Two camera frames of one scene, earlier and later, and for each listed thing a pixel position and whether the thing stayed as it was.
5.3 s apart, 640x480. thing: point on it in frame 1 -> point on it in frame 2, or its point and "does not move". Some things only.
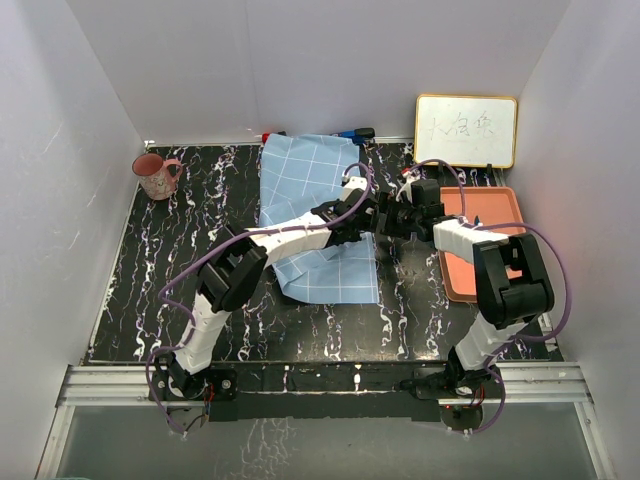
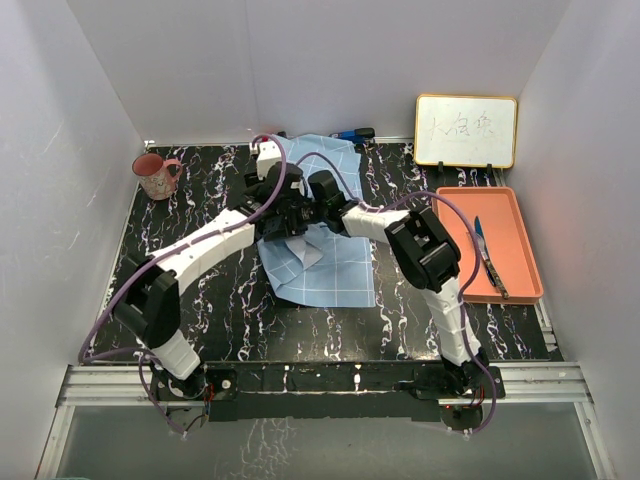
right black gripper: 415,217 -> 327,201
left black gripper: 356,234 -> 256,184
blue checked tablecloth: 300,172 does not move
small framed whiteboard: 465,130 does not move
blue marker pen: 357,132 does not move
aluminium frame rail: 547,385 does not move
